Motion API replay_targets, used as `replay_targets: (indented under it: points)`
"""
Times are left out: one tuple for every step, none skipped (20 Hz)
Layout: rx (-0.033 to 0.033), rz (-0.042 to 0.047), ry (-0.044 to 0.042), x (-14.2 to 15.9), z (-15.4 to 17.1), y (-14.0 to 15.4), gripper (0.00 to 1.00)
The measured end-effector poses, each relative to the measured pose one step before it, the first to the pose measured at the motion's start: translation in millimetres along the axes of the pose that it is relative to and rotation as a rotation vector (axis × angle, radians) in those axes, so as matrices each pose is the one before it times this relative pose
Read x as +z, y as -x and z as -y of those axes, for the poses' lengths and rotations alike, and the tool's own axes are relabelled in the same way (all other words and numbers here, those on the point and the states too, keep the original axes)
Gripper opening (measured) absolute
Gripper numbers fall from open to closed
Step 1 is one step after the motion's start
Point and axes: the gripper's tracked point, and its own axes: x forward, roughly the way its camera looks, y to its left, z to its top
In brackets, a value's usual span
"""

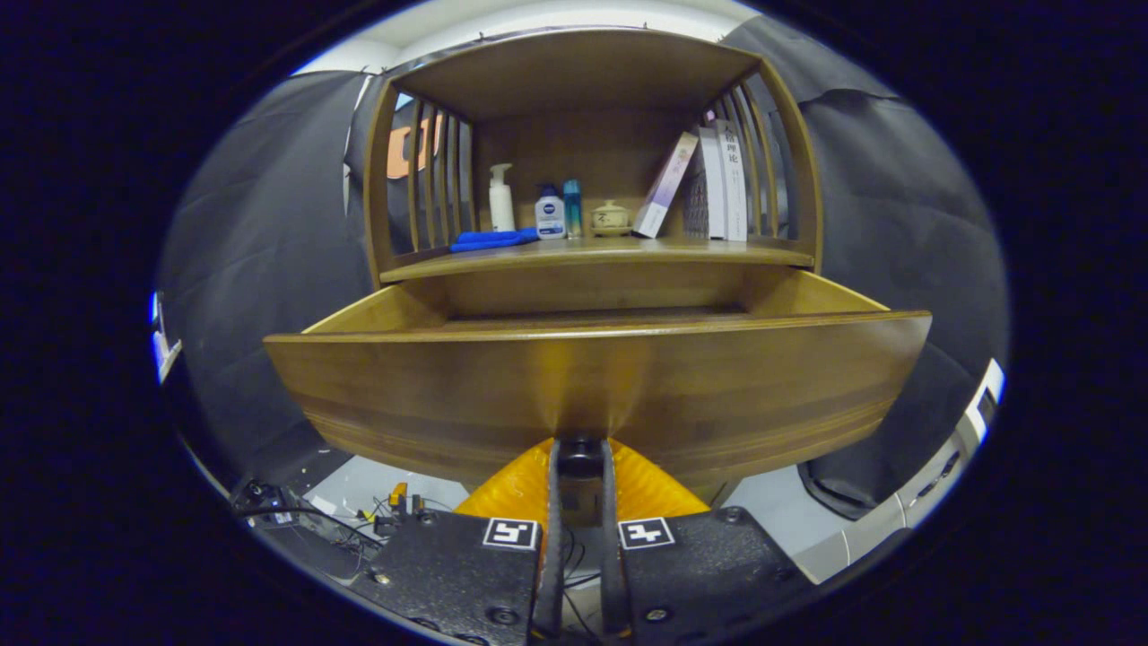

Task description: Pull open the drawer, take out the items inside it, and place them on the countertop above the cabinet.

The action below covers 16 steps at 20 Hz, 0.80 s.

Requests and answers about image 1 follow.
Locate wooden countertop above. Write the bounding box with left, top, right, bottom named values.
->
left=381, top=235, right=815, bottom=284

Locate blue folded cloth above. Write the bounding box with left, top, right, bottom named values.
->
left=450, top=228, right=539, bottom=253

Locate patterned cover book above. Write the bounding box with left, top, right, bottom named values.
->
left=683, top=153, right=711, bottom=239

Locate white blue-capped lotion bottle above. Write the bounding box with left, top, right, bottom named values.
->
left=535, top=184, right=567, bottom=240

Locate wooden cabinet with slatted shelf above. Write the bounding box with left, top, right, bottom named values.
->
left=265, top=27, right=934, bottom=490

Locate white pump bottle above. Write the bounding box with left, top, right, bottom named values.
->
left=488, top=163, right=517, bottom=232

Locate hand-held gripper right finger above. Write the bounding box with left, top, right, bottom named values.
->
left=599, top=438, right=813, bottom=646

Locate white book with black characters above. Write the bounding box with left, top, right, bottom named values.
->
left=715, top=119, right=749, bottom=242

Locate white appliance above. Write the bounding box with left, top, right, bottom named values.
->
left=794, top=359, right=1007, bottom=584

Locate purple and white book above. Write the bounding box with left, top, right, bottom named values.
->
left=632, top=132, right=700, bottom=240

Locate wooden drawer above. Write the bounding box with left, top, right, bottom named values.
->
left=265, top=267, right=934, bottom=490

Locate black electronic device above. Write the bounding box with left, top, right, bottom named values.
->
left=231, top=482, right=310, bottom=532

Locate beige lidded teacup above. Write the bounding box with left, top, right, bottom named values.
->
left=590, top=199, right=634, bottom=237

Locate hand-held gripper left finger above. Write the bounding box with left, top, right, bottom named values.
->
left=350, top=438, right=568, bottom=646

